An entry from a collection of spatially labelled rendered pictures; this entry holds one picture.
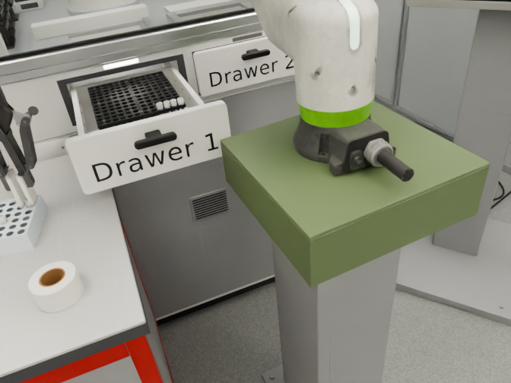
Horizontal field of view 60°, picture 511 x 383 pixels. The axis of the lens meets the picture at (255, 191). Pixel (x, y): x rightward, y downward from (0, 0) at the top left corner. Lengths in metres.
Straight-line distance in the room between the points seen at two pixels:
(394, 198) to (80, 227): 0.56
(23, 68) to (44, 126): 0.14
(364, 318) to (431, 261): 0.80
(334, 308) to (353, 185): 0.32
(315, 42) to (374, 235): 0.30
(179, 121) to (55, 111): 0.39
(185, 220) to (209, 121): 0.56
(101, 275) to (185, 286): 0.77
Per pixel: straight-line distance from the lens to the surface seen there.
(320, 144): 0.75
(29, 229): 0.87
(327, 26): 0.67
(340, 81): 0.70
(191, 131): 0.83
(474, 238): 1.79
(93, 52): 1.09
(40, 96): 1.12
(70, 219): 0.92
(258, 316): 1.62
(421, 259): 1.79
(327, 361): 1.07
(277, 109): 1.27
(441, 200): 0.75
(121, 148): 0.82
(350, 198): 0.67
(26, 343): 0.73
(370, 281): 0.95
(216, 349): 1.56
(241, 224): 1.42
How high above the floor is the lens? 1.27
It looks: 36 degrees down
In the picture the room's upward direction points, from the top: 6 degrees counter-clockwise
